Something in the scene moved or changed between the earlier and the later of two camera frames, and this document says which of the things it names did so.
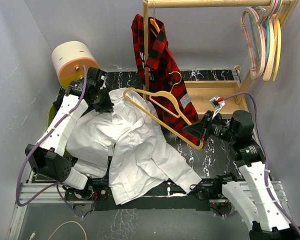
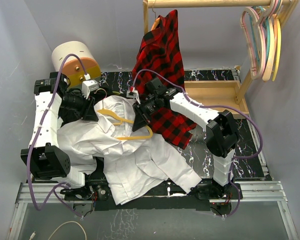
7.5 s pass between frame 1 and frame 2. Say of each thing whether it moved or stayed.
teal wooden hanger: stayed
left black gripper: moved
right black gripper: moved
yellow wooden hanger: stayed
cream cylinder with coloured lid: stayed
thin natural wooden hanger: moved
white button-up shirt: moved
